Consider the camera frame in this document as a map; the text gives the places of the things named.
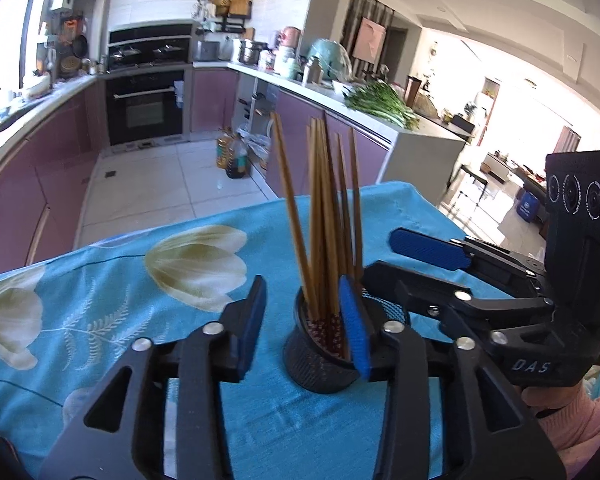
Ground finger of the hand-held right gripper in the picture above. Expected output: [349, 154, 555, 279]
[389, 228, 547, 292]
[362, 260, 557, 342]

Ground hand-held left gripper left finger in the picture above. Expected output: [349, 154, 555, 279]
[39, 275, 268, 480]

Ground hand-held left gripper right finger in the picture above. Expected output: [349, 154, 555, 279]
[337, 276, 567, 480]

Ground black mesh utensil holder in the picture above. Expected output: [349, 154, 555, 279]
[282, 287, 381, 394]

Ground set of bamboo chopsticks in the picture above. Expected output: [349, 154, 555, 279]
[270, 112, 366, 361]

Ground person's right forearm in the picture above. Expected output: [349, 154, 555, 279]
[535, 367, 600, 472]

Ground person's right hand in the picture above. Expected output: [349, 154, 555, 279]
[521, 382, 588, 414]

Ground blue bin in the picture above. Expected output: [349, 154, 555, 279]
[517, 191, 543, 223]

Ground green seat stool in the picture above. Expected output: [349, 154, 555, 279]
[452, 165, 486, 206]

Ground blue floral tablecloth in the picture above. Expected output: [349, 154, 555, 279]
[0, 182, 531, 480]

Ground bunch of leafy greens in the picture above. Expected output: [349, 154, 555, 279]
[344, 81, 421, 130]

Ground dark oil bottle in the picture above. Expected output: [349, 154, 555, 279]
[225, 134, 251, 179]

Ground clear plastic bag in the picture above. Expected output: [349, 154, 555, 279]
[242, 132, 272, 167]

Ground yellow cooking oil bottle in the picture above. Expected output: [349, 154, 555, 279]
[216, 127, 235, 170]

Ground pink base cabinets peninsula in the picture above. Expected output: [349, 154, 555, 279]
[190, 62, 468, 198]

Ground olive thermos bottle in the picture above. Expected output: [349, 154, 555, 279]
[302, 57, 323, 86]

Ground mint green covered appliance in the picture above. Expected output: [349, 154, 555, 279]
[307, 38, 353, 81]

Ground black integrated stove oven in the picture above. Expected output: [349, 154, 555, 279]
[105, 22, 193, 149]

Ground stainless steel stockpot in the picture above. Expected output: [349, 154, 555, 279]
[237, 39, 267, 66]

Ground pink base cabinets with sink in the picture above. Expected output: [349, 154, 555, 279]
[0, 75, 107, 279]

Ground black pot with glass lid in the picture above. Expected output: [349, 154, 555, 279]
[152, 44, 186, 61]
[109, 46, 142, 64]

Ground white pot with lid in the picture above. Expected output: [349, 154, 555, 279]
[22, 72, 51, 100]

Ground kitchen window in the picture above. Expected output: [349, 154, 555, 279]
[0, 0, 56, 92]

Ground pink wall picture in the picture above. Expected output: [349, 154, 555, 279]
[355, 16, 387, 62]

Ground black wall rack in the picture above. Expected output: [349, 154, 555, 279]
[196, 0, 253, 33]

